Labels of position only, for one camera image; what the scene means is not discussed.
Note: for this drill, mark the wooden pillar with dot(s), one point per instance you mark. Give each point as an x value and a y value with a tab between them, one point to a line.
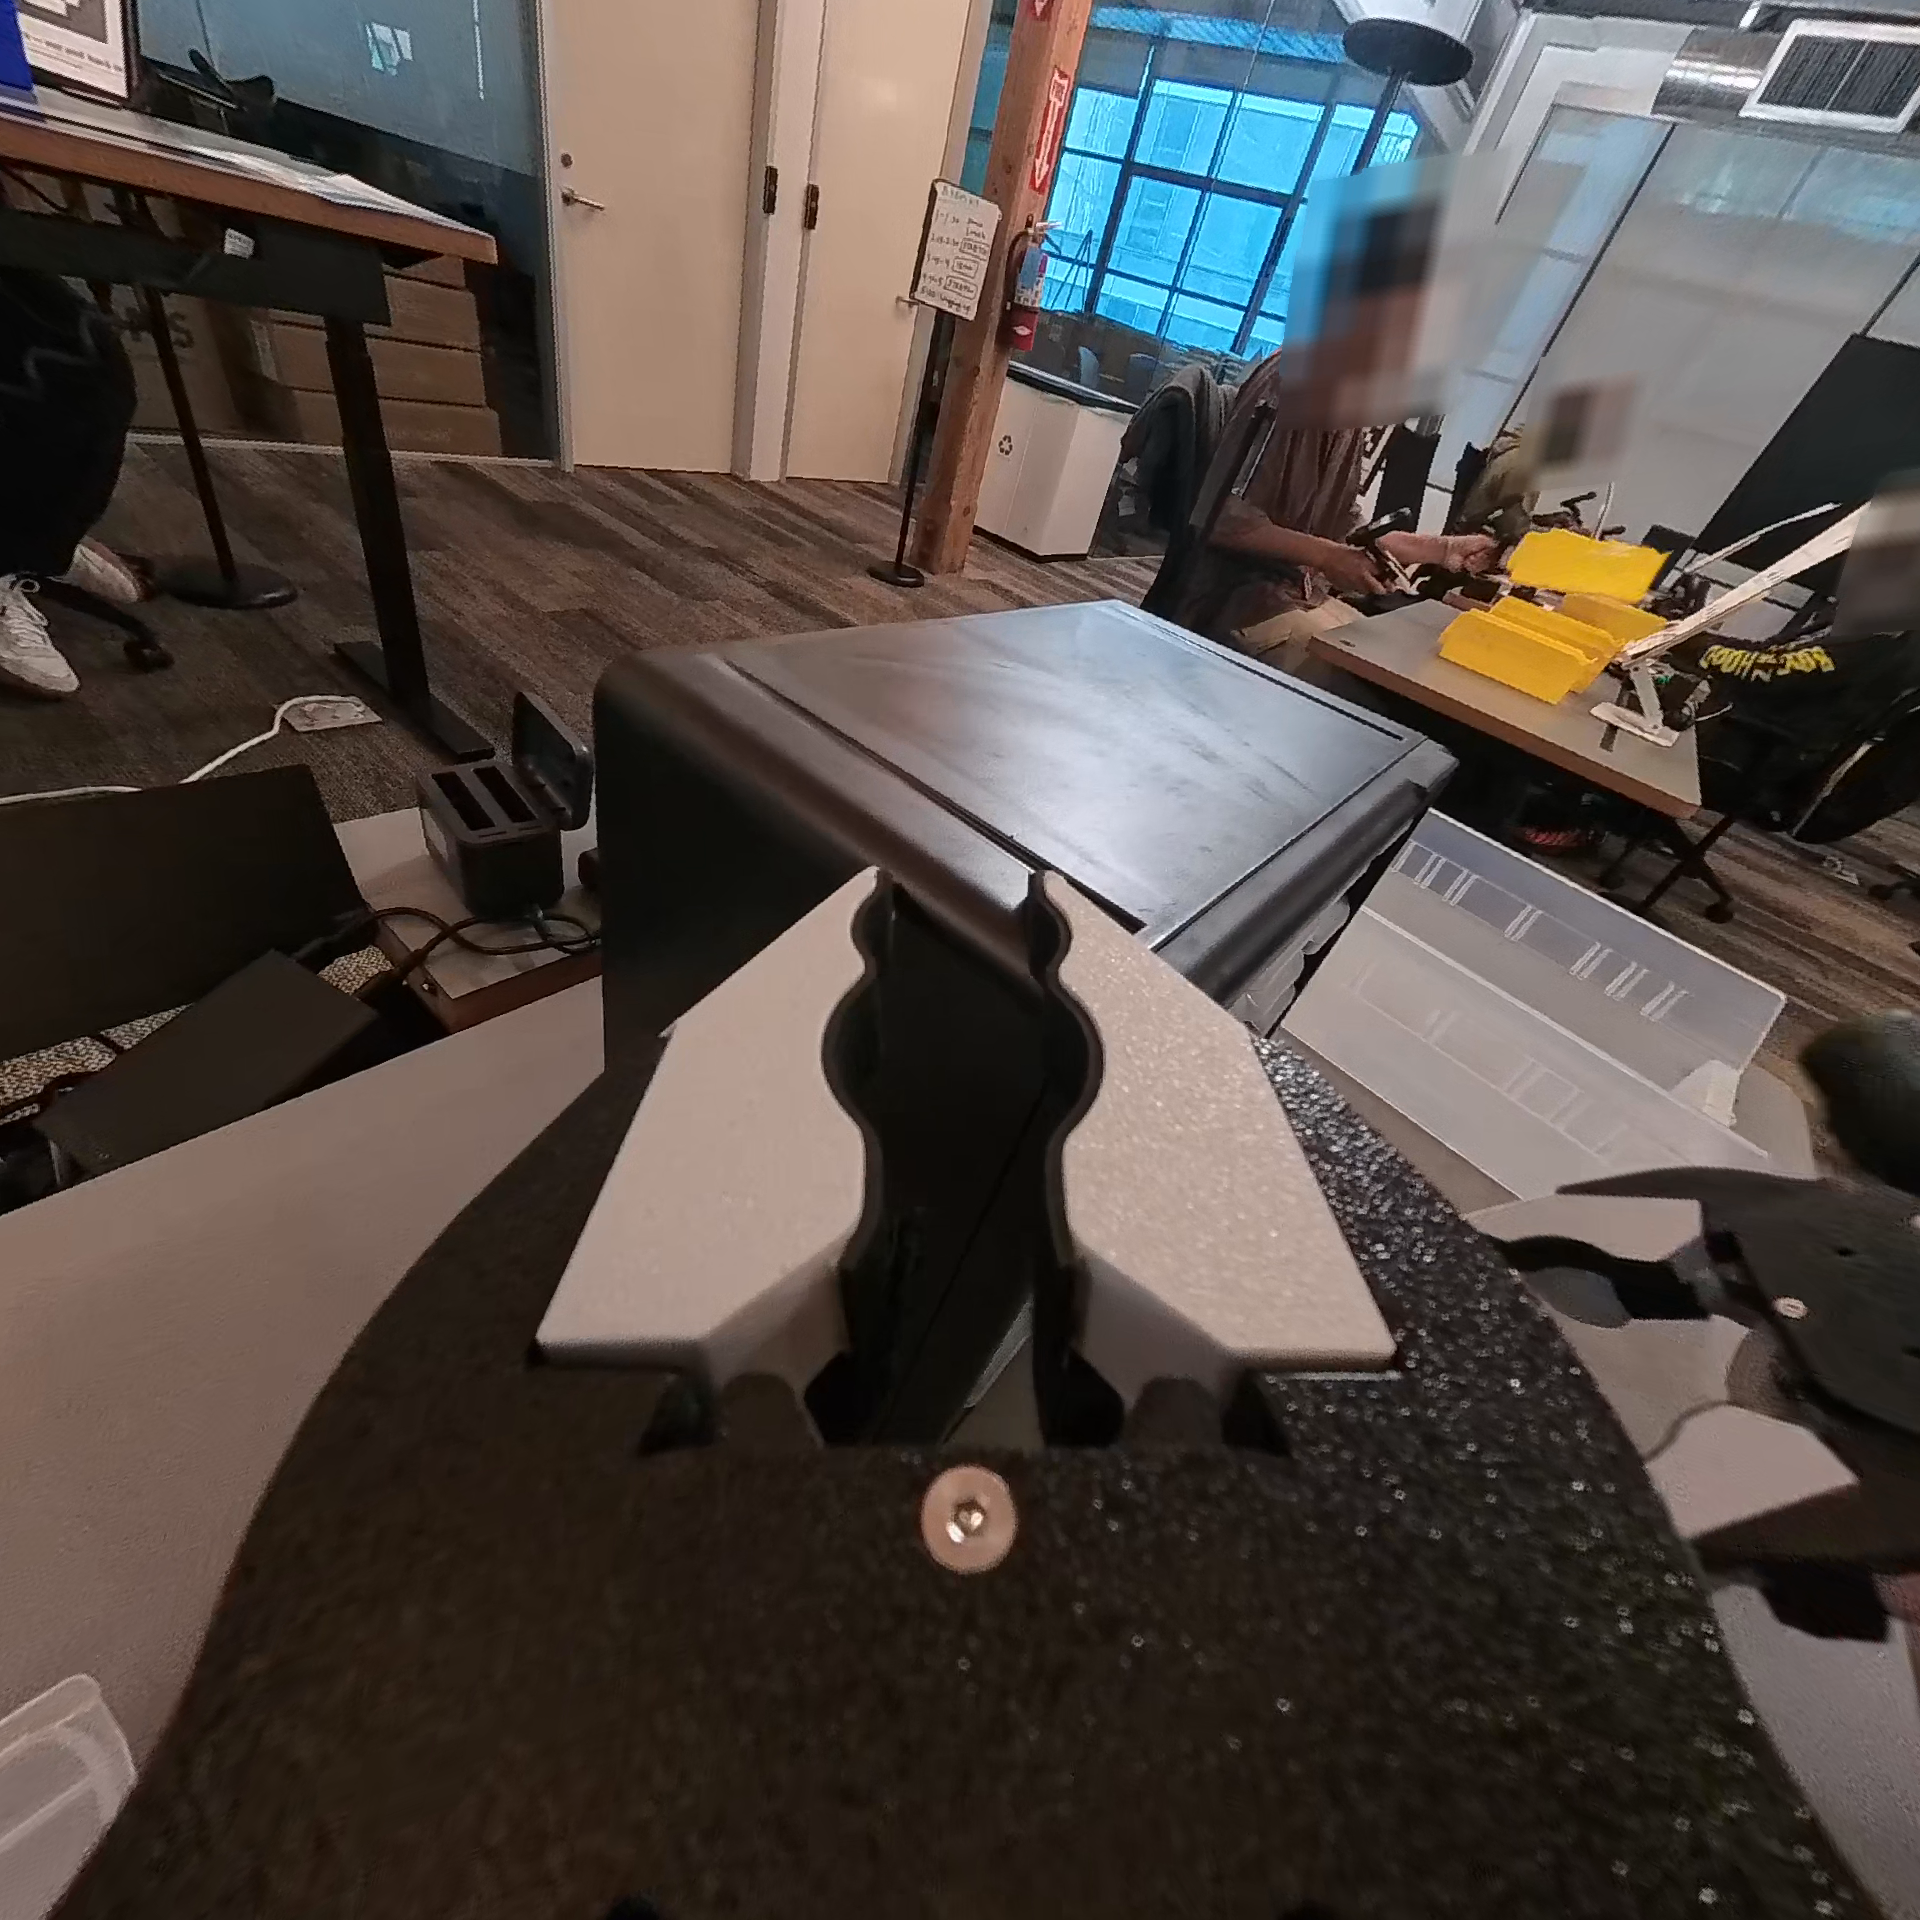
976	451

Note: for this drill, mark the ceiling air vent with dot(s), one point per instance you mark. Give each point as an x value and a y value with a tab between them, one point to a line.
1830	74

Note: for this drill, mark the red fire extinguisher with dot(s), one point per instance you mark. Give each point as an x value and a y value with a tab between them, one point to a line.
1028	292

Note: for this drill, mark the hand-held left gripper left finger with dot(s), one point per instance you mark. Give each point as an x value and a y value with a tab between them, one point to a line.
704	1199

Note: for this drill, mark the stack of cardboard boxes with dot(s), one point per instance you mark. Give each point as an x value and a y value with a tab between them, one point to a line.
438	344

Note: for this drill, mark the black floor lamp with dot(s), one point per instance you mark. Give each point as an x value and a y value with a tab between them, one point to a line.
1408	46

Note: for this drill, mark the wooden edged desk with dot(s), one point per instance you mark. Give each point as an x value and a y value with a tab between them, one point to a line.
225	197

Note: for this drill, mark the black white tag sign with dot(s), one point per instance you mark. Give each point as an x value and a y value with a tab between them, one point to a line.
61	46

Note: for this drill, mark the black monitor screen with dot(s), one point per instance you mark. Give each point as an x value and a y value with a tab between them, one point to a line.
1830	451

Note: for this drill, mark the white recycling bin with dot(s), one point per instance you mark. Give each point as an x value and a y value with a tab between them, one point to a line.
1050	468

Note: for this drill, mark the white door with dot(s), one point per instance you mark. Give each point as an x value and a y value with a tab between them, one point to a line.
878	226
660	226

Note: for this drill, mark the whiteboard sign stand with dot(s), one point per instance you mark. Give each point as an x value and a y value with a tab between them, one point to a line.
952	250

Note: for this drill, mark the stack of yellow bins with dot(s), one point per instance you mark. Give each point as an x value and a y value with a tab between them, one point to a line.
1529	646

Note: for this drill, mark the black chair wheel base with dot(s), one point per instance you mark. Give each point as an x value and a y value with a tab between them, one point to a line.
127	623

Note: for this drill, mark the small clear container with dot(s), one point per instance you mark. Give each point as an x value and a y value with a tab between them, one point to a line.
54	1785

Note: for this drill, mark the office chair with grey jacket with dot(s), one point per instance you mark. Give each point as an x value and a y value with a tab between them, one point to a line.
1179	468

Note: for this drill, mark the grey top desk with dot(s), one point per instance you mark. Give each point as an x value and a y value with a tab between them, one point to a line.
1498	721

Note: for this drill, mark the large clear plastic bin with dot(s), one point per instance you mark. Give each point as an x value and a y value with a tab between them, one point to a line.
1529	992

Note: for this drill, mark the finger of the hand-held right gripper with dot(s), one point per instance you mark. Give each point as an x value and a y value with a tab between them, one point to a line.
1755	1481
1592	1232

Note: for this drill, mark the black drawer cabinet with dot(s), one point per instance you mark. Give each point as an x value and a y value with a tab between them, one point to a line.
1050	751

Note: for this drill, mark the black flat panel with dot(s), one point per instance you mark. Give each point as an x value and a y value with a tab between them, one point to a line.
151	903

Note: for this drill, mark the black flat box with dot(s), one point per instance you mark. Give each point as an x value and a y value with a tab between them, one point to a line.
225	1050

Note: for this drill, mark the slanted white board stand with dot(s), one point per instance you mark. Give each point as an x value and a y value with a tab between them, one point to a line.
1726	603

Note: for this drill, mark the white floor outlet plate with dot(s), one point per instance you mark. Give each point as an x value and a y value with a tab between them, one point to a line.
334	713

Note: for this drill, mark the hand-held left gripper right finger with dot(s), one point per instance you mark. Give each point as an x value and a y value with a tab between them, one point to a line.
1217	1199

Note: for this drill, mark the black round base stand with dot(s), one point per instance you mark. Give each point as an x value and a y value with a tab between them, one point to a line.
225	587

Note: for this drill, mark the black battery charger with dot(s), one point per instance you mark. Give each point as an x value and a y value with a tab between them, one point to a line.
490	841

